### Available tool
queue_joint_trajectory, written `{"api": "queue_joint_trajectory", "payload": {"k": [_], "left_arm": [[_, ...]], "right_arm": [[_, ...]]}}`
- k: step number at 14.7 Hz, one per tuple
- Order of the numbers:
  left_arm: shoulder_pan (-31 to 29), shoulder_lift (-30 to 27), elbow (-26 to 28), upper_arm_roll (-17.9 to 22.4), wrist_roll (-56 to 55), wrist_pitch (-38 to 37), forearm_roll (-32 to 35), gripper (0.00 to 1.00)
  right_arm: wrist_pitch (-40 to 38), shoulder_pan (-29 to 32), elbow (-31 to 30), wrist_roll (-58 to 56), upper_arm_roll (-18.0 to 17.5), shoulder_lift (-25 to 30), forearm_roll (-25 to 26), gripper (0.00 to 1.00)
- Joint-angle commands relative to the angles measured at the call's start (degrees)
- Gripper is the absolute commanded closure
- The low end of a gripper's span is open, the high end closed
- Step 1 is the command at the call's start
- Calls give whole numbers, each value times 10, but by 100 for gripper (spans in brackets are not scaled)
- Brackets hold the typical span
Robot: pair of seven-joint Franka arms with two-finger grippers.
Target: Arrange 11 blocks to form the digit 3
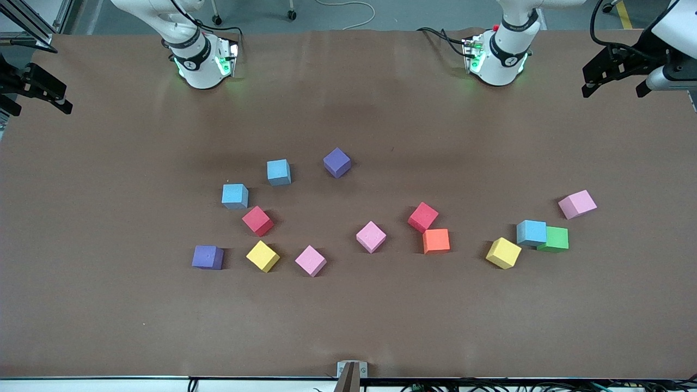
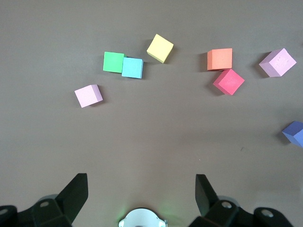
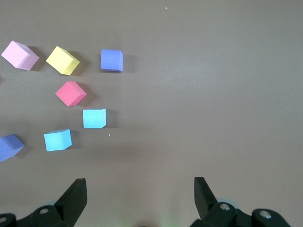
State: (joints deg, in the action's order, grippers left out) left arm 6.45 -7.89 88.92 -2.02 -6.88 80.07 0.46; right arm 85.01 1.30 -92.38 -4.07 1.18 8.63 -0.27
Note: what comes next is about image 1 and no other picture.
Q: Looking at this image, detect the blue foam cube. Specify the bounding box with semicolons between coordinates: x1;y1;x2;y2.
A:
516;219;547;247
221;183;249;210
266;159;292;187

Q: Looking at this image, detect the red foam cube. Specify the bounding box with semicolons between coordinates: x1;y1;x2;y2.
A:
407;202;439;234
242;205;274;237

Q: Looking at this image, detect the purple foam cube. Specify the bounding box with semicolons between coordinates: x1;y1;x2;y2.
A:
192;245;224;271
323;147;352;179

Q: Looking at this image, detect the pink foam cube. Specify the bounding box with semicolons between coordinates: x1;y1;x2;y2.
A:
356;220;387;254
295;244;327;278
558;189;598;221

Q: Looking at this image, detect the green foam cube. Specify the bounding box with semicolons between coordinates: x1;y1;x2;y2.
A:
537;226;570;253

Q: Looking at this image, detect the yellow foam cube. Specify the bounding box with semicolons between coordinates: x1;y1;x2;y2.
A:
485;237;522;270
246;240;281;273

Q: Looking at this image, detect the orange foam cube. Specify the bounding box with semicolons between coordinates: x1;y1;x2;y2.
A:
423;228;451;255

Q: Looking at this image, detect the brown table mat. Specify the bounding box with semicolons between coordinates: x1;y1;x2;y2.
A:
0;28;697;379

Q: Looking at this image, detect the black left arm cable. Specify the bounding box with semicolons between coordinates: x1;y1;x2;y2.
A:
590;0;670;60

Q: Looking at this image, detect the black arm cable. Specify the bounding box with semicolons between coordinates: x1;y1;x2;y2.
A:
590;0;670;60
169;0;199;28

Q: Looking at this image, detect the aluminium frame profile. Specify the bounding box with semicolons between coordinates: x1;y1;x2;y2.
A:
0;0;74;54

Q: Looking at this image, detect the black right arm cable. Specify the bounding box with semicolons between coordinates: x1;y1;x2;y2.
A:
169;0;199;28

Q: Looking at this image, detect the black base cable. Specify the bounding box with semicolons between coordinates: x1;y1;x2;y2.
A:
193;21;243;44
417;26;470;58

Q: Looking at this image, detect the white floor cable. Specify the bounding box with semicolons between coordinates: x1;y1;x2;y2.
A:
316;0;376;30

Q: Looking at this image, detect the white table edge rail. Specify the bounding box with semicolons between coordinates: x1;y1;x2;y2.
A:
0;377;697;392

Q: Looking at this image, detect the metal table edge bracket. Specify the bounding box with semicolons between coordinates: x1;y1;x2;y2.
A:
337;361;368;392

